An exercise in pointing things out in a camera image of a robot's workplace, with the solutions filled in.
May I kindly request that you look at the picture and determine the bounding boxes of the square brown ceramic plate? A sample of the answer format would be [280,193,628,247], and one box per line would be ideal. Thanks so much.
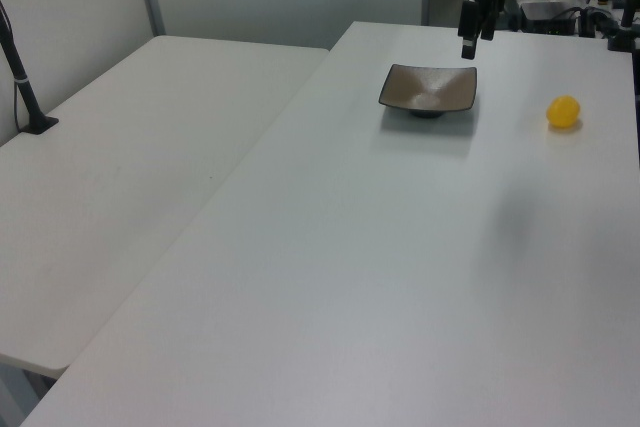
[378,63,479,121]

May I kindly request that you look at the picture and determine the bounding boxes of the black electronics box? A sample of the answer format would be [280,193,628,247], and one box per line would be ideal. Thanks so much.
[518,0,582,36]

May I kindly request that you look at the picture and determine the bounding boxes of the white side table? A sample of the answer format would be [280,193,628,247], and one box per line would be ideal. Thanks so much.
[0,35,331,379]

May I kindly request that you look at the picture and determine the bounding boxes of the black camera stand pole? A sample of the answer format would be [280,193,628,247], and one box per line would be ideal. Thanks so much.
[0,0,60,136]

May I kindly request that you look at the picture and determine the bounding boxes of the black clamp camera stand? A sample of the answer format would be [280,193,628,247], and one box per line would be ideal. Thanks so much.
[606,0,640,54]

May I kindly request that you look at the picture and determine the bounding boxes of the yellow lemon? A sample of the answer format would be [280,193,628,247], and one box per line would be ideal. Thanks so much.
[545,94,583,130]

